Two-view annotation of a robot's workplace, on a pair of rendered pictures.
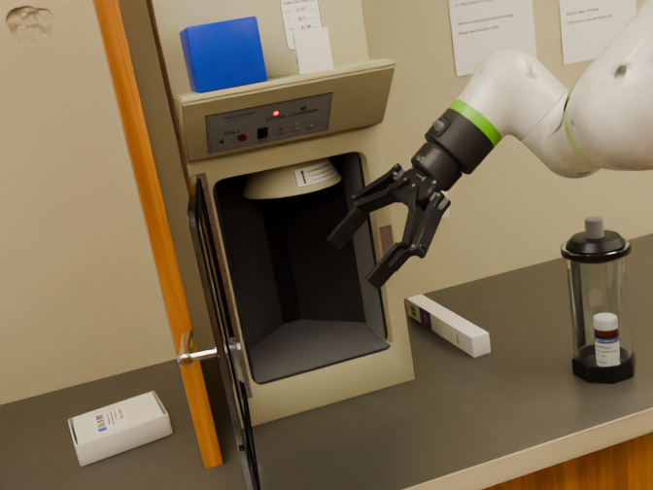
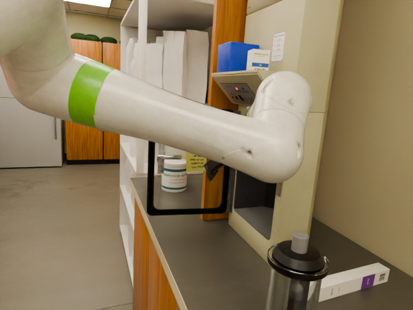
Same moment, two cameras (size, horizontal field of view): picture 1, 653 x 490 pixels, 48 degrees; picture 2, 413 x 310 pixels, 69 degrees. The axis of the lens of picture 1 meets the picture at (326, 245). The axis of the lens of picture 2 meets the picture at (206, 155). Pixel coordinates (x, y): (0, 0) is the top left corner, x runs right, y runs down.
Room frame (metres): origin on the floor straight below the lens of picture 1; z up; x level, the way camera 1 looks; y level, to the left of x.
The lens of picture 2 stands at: (0.90, -0.91, 1.45)
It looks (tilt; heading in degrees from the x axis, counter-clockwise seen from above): 12 degrees down; 82
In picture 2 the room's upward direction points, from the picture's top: 4 degrees clockwise
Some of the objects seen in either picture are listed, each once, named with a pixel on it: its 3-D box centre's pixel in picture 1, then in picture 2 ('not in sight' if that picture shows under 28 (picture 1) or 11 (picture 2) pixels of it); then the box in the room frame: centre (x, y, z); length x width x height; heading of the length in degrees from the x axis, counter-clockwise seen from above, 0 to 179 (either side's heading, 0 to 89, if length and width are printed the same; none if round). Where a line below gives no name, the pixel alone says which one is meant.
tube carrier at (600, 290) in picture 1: (599, 305); (291, 307); (1.14, -0.43, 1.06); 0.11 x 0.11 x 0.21
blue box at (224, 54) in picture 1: (223, 55); (237, 59); (1.11, 0.10, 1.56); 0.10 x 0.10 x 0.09; 14
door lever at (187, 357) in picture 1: (199, 345); not in sight; (0.91, 0.19, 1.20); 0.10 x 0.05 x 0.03; 6
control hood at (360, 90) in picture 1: (288, 111); (246, 90); (1.13, 0.02, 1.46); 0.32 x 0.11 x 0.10; 104
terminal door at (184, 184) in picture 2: (222, 328); (190, 162); (0.98, 0.16, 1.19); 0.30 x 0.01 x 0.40; 6
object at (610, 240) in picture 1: (595, 237); (298, 251); (1.14, -0.43, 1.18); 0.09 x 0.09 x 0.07
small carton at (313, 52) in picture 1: (312, 51); (257, 61); (1.14, -0.03, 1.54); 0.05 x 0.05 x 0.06; 2
